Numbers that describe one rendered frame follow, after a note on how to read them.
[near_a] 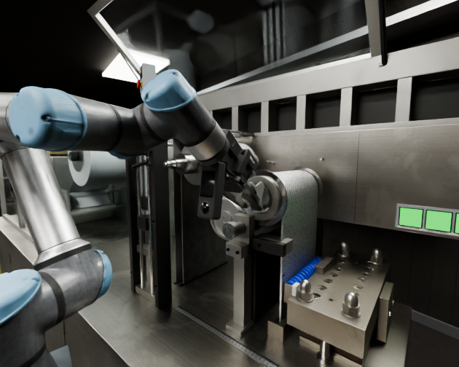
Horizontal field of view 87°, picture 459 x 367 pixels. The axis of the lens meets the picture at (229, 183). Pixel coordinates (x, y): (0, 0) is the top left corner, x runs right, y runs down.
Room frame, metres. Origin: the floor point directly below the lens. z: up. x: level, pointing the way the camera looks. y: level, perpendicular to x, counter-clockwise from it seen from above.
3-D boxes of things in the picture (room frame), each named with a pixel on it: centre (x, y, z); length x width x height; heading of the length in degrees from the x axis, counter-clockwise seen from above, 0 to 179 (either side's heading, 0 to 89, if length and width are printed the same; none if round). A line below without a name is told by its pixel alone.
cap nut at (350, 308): (0.48, -0.25, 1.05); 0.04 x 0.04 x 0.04
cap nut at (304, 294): (0.53, -0.17, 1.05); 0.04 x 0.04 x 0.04
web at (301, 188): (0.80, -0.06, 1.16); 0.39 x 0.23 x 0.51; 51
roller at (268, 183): (0.71, -0.16, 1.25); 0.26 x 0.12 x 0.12; 141
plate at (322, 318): (0.63, -0.32, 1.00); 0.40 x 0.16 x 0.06; 141
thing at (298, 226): (0.68, -0.21, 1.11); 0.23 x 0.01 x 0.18; 141
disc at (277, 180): (0.62, -0.08, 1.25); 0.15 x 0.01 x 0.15; 51
